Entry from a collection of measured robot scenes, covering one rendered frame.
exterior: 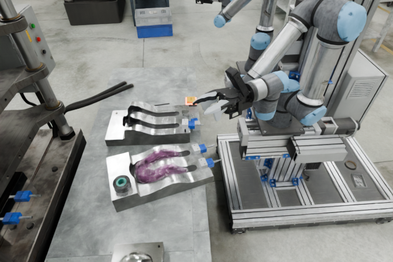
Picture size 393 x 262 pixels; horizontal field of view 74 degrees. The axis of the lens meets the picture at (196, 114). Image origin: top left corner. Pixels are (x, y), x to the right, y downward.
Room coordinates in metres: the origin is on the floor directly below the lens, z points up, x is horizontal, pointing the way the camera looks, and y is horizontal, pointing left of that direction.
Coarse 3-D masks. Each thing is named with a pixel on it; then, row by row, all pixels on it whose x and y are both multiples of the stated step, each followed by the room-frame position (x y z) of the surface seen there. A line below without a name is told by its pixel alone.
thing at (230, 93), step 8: (224, 88) 0.71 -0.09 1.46; (232, 88) 0.71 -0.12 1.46; (248, 88) 0.72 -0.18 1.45; (224, 96) 0.67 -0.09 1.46; (232, 96) 0.66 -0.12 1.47; (240, 96) 0.67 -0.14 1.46; (248, 96) 0.71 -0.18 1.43; (256, 96) 0.69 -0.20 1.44; (240, 104) 0.66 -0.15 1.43; (248, 104) 0.69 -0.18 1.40; (224, 112) 0.66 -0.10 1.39; (232, 112) 0.64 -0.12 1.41; (240, 112) 0.66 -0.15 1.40
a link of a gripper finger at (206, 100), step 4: (212, 92) 0.69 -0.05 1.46; (216, 92) 0.69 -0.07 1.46; (200, 96) 0.67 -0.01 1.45; (204, 96) 0.67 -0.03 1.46; (208, 96) 0.67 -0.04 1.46; (212, 96) 0.67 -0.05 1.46; (216, 96) 0.68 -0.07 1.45; (196, 100) 0.66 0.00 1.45; (200, 100) 0.66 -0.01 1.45; (204, 100) 0.66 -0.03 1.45; (208, 100) 0.67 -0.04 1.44; (212, 100) 0.67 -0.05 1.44; (216, 100) 0.69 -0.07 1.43; (192, 104) 0.65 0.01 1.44; (204, 104) 0.67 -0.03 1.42; (208, 104) 0.68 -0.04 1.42; (204, 108) 0.67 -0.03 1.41
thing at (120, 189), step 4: (120, 176) 0.72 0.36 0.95; (124, 176) 0.72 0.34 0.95; (116, 180) 0.69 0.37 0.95; (120, 180) 0.70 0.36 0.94; (124, 180) 0.69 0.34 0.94; (128, 180) 0.69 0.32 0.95; (112, 184) 0.67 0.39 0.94; (116, 184) 0.67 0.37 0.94; (124, 184) 0.67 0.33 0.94; (128, 184) 0.67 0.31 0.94; (116, 188) 0.65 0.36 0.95; (120, 188) 0.65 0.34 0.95; (124, 188) 0.65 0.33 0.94; (128, 188) 0.66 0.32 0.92; (120, 192) 0.64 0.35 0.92; (124, 192) 0.65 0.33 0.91
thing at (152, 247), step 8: (120, 248) 0.42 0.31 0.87; (128, 248) 0.42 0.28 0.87; (136, 248) 0.42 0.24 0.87; (144, 248) 0.42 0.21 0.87; (152, 248) 0.42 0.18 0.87; (160, 248) 0.42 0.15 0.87; (112, 256) 0.39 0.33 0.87; (120, 256) 0.39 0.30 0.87; (128, 256) 0.39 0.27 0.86; (136, 256) 0.39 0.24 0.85; (144, 256) 0.39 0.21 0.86; (152, 256) 0.39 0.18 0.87; (160, 256) 0.39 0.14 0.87
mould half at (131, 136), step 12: (144, 108) 1.24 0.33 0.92; (156, 108) 1.28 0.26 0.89; (168, 108) 1.28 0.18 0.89; (180, 108) 1.27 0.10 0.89; (120, 120) 1.19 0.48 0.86; (144, 120) 1.13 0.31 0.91; (156, 120) 1.16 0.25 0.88; (168, 120) 1.16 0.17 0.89; (180, 120) 1.16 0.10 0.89; (108, 132) 1.09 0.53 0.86; (120, 132) 1.09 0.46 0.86; (132, 132) 1.04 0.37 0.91; (144, 132) 1.04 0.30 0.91; (156, 132) 1.06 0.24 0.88; (168, 132) 1.06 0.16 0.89; (180, 132) 1.06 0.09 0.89; (108, 144) 1.03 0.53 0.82; (120, 144) 1.03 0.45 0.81; (132, 144) 1.03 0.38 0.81; (144, 144) 1.04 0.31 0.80
